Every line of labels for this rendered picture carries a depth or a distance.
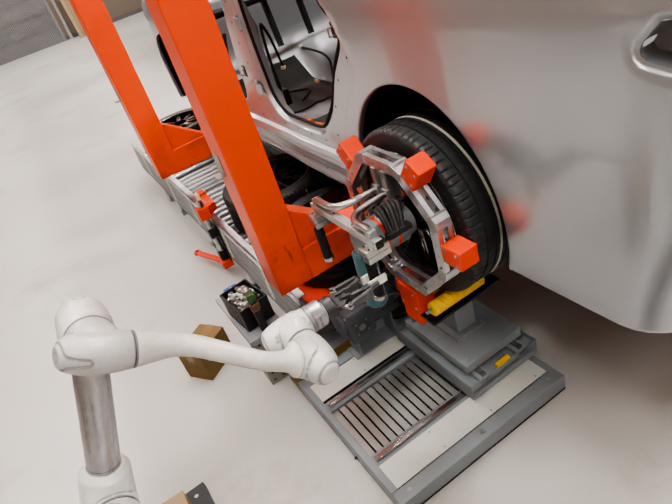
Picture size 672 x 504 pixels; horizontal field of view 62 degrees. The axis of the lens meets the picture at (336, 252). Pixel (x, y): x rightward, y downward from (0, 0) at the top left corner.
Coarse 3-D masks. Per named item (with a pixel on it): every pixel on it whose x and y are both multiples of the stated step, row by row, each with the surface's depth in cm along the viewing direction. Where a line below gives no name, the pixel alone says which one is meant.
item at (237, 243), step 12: (168, 180) 430; (180, 192) 407; (192, 204) 389; (216, 216) 351; (228, 228) 333; (228, 240) 334; (240, 240) 317; (240, 252) 320; (252, 252) 303; (252, 264) 307; (264, 276) 292; (288, 300) 274; (300, 300) 266
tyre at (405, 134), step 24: (408, 120) 191; (432, 120) 186; (384, 144) 192; (408, 144) 179; (432, 144) 178; (456, 168) 174; (480, 168) 175; (456, 192) 172; (480, 192) 174; (456, 216) 176; (480, 216) 175; (480, 240) 178; (504, 240) 184; (480, 264) 183; (456, 288) 200
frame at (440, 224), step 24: (360, 168) 199; (384, 168) 183; (360, 192) 219; (408, 192) 178; (432, 192) 176; (360, 216) 220; (432, 216) 173; (432, 240) 180; (408, 264) 218; (432, 288) 198
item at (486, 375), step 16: (400, 336) 257; (416, 336) 252; (528, 336) 232; (416, 352) 249; (432, 352) 242; (512, 352) 229; (528, 352) 230; (448, 368) 232; (480, 368) 223; (496, 368) 222; (512, 368) 228; (464, 384) 222; (480, 384) 220
